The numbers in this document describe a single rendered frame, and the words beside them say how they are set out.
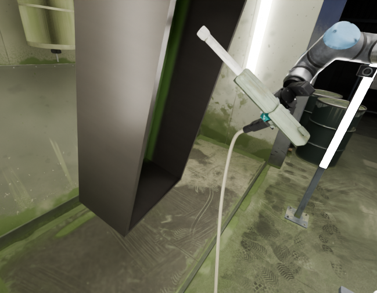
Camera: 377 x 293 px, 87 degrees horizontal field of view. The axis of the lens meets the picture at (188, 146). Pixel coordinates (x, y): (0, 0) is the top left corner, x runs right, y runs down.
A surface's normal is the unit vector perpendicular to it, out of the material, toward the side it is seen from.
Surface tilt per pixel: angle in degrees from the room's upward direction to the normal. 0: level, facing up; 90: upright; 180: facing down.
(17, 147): 57
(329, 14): 90
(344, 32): 46
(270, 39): 90
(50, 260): 0
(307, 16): 90
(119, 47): 90
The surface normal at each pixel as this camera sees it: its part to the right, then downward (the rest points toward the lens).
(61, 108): 0.75, -0.19
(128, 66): -0.47, 0.38
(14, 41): 0.82, 0.34
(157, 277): 0.11, -0.87
